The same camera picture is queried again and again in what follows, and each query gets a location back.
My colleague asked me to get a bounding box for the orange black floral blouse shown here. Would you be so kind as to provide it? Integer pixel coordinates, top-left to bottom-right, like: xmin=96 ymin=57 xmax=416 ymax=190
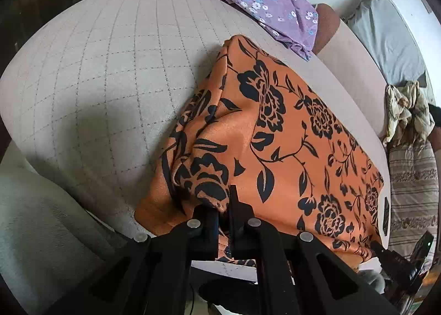
xmin=135 ymin=35 xmax=384 ymax=268

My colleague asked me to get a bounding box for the striped beige cushion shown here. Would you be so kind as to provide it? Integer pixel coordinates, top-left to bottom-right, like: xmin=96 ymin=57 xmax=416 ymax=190
xmin=389 ymin=142 xmax=440 ymax=258

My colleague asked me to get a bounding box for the cream patterned crumpled cloth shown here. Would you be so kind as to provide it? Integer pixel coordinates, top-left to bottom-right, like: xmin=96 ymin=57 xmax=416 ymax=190
xmin=383 ymin=81 xmax=435 ymax=147

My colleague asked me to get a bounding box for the blue jeans leg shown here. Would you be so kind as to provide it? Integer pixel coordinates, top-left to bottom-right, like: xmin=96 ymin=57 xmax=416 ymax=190
xmin=0 ymin=163 xmax=118 ymax=315

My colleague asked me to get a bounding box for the pink sofa backrest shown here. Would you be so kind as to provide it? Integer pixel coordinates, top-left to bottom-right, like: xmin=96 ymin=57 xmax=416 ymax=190
xmin=313 ymin=3 xmax=386 ymax=137

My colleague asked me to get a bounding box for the grey pillow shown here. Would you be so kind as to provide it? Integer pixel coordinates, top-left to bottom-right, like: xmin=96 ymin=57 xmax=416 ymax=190
xmin=344 ymin=0 xmax=427 ymax=87

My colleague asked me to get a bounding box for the black camera box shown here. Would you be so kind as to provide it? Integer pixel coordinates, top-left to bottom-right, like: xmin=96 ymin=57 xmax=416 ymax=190
xmin=410 ymin=231 xmax=434 ymax=273

